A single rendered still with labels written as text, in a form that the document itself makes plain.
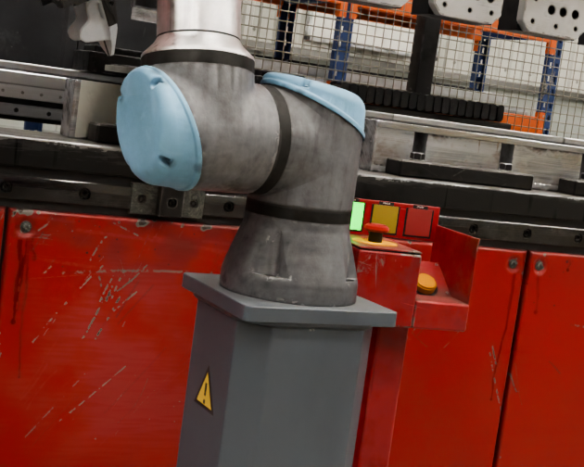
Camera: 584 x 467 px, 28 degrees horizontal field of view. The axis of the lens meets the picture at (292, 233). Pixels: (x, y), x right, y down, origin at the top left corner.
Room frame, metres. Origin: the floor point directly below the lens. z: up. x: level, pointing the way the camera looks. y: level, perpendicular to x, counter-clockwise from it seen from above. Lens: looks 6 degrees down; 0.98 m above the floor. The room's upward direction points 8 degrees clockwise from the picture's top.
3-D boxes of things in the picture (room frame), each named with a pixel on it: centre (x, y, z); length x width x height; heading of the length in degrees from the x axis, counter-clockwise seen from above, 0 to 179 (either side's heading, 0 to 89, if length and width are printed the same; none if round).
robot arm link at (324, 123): (1.26, 0.00, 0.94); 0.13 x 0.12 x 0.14; 124
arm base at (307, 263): (1.26, 0.00, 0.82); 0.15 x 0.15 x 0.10
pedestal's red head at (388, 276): (1.85, -0.17, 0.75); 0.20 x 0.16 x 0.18; 109
